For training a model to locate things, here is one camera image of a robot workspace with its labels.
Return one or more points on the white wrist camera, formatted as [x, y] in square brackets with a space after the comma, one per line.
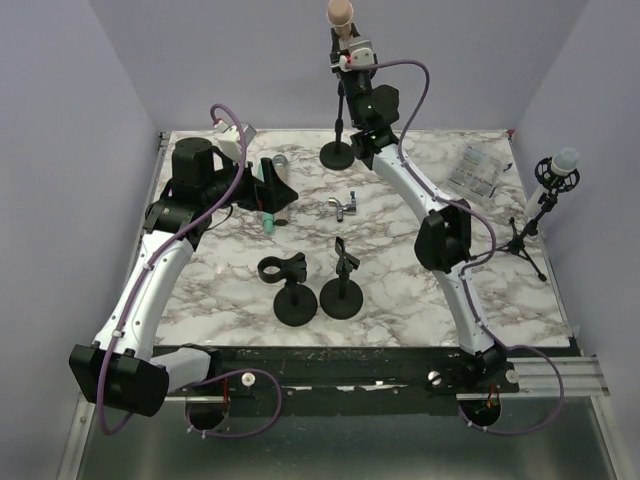
[356, 53]
[228, 139]

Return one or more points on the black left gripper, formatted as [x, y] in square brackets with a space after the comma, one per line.
[270, 196]

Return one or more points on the chrome metal pipe fitting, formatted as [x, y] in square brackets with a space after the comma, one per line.
[341, 210]

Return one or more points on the glitter microphone silver mesh head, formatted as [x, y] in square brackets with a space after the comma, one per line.
[281, 164]

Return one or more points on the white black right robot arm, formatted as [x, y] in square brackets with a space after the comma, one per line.
[443, 243]

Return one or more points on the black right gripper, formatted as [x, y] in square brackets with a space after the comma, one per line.
[335, 55]

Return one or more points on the mint green microphone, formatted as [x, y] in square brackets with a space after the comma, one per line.
[268, 219]

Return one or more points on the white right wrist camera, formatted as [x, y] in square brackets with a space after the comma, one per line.
[356, 53]

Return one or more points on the black ring-clip microphone stand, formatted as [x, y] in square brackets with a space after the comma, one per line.
[295, 304]

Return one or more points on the black mounting rail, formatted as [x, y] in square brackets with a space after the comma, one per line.
[350, 381]

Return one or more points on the black clip microphone stand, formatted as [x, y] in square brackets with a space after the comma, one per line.
[341, 298]

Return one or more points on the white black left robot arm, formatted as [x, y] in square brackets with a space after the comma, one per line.
[118, 369]

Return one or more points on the black shock mount tripod stand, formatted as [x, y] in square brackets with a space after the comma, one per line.
[516, 245]

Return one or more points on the pink microphone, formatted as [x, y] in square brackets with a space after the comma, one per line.
[340, 16]

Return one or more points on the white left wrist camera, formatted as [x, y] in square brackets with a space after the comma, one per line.
[228, 139]

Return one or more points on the clear plastic packet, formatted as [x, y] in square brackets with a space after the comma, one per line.
[475, 172]

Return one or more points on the black shock mount round-base stand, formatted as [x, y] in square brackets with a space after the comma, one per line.
[337, 154]

